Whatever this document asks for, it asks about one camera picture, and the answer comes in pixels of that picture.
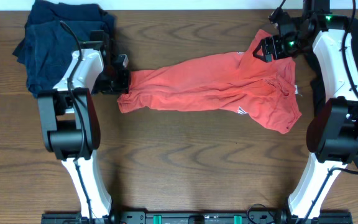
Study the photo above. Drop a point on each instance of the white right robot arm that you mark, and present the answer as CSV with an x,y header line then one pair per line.
x,y
306,200

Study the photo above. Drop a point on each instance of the folded navy blue clothes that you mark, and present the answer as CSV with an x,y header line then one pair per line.
x,y
46,48

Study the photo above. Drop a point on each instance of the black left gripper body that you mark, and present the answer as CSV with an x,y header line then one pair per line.
x,y
112,82

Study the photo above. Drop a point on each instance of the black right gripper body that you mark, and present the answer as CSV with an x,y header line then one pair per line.
x,y
290,46

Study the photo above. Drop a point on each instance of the red t-shirt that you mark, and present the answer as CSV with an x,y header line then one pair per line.
x,y
233,81

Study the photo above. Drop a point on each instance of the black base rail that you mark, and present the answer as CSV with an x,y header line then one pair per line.
x,y
256,215

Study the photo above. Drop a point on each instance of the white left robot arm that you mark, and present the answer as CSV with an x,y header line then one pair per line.
x,y
71,130

